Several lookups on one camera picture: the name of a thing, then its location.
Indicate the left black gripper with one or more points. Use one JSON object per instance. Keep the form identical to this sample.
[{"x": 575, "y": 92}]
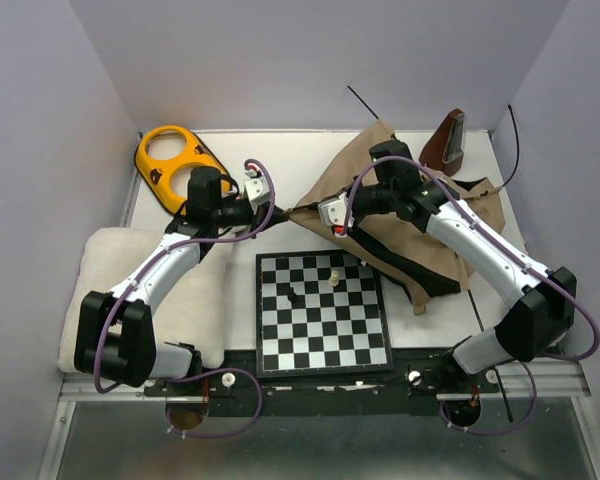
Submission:
[{"x": 260, "y": 215}]

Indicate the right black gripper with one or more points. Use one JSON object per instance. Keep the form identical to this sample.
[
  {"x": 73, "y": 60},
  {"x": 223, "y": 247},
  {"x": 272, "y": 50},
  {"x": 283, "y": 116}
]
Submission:
[{"x": 357, "y": 217}]

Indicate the beige fabric pet tent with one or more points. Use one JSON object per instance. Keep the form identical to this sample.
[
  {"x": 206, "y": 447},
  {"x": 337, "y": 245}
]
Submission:
[{"x": 422, "y": 266}]

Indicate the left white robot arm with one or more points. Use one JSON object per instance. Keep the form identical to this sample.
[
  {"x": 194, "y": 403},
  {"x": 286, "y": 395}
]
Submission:
[{"x": 116, "y": 340}]

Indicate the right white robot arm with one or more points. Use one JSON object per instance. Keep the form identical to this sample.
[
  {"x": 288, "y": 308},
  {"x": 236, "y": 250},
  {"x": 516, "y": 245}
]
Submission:
[{"x": 539, "y": 300}]

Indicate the black chess piece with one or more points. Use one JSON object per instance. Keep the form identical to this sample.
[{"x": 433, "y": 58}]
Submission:
[{"x": 292, "y": 296}]

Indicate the white chess piece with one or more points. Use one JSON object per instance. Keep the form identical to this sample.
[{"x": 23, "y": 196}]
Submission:
[{"x": 334, "y": 278}]

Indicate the brown wooden metronome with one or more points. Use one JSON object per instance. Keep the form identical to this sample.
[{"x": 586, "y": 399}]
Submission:
[{"x": 444, "y": 151}]

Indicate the black white chessboard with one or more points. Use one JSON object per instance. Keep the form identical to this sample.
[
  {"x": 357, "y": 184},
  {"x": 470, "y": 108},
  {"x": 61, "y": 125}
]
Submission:
[{"x": 340, "y": 329}]

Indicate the yellow double bowl holder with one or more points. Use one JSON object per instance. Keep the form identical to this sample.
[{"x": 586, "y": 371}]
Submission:
[{"x": 159, "y": 173}]

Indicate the white fluffy cushion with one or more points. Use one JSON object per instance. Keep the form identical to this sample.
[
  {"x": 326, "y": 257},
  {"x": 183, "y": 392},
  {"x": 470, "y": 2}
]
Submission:
[{"x": 193, "y": 312}]

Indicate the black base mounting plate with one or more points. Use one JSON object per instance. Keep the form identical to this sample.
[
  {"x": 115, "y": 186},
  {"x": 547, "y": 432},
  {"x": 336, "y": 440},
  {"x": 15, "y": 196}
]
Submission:
[{"x": 413, "y": 386}]

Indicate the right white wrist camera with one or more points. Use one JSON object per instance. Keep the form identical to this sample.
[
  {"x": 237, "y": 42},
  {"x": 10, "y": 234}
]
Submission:
[{"x": 332, "y": 213}]

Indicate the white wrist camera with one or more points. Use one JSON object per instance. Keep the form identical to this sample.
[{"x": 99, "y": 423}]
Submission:
[
  {"x": 332, "y": 213},
  {"x": 256, "y": 186}
]

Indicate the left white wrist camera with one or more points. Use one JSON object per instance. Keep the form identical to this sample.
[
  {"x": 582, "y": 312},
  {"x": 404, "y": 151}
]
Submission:
[{"x": 256, "y": 186}]

